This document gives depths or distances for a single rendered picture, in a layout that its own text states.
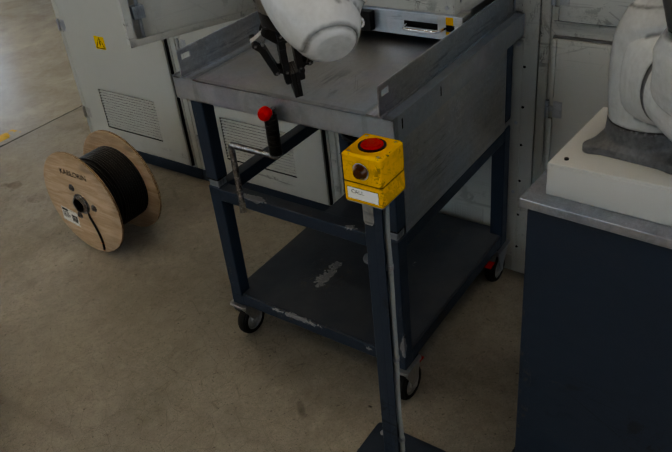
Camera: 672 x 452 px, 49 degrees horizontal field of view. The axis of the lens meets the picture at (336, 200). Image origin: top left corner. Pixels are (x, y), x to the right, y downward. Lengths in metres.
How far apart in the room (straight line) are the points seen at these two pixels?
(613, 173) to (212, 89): 0.92
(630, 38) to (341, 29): 0.54
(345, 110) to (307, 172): 1.15
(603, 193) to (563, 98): 0.73
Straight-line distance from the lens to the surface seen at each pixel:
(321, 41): 0.98
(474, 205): 2.36
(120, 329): 2.43
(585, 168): 1.36
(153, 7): 2.14
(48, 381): 2.35
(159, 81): 3.00
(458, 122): 1.80
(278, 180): 2.78
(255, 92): 1.67
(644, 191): 1.34
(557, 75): 2.04
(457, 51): 1.76
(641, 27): 1.31
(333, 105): 1.56
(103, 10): 3.09
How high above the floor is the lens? 1.49
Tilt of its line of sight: 32 degrees down
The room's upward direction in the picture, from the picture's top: 6 degrees counter-clockwise
